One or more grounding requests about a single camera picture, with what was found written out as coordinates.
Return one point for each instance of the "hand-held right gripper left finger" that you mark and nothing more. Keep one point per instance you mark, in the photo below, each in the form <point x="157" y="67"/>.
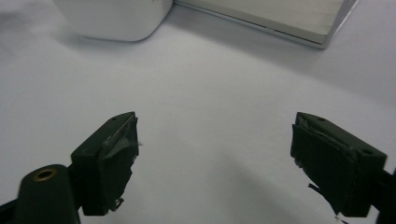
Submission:
<point x="106" y="165"/>

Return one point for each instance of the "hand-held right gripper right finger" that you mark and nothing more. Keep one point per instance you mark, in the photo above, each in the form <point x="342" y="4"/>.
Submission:
<point x="336" y="168"/>

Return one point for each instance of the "white rounded container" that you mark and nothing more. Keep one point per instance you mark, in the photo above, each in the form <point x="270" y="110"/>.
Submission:
<point x="113" y="17"/>

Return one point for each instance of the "flat white box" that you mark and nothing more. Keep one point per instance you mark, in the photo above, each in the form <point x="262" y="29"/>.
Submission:
<point x="274" y="15"/>

